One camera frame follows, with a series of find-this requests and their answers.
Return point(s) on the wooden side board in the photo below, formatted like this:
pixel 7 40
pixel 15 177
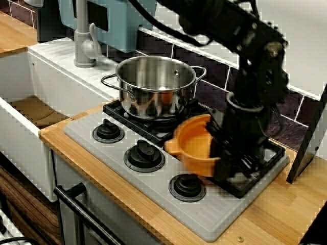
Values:
pixel 12 35

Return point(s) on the white toy sink basin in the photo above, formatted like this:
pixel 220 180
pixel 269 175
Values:
pixel 64 84

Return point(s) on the orange plastic pot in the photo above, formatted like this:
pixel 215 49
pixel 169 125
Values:
pixel 194 145

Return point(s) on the dark slanted board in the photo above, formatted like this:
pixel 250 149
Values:
pixel 306 143

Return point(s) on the teal toy microwave box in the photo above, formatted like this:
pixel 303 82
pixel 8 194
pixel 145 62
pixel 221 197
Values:
pixel 120 25

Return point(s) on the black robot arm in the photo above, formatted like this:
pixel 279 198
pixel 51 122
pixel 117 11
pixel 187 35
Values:
pixel 255 38

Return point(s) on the small black stove knob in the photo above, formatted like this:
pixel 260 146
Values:
pixel 108 131

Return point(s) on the white toy oven door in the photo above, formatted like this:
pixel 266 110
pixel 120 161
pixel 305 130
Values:
pixel 107 204

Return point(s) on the stainless steel pot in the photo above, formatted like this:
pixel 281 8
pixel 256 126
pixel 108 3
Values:
pixel 143 102

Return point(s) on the grey toy faucet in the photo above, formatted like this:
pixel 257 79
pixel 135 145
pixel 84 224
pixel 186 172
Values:
pixel 81 38

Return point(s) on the wooden kitchen counter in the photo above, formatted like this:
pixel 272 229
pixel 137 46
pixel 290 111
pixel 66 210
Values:
pixel 268 217

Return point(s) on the grey toy stove panel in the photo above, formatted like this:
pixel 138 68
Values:
pixel 153 183

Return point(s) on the white rounded object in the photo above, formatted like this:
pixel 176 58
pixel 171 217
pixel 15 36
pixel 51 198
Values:
pixel 34 2

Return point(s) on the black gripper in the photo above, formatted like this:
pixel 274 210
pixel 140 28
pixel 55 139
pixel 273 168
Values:
pixel 242 127

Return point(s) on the purple tile backsplash white rail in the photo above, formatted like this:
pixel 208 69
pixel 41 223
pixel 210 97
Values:
pixel 217 94

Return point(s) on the black burner grate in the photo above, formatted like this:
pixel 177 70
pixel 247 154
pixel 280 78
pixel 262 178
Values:
pixel 112 109

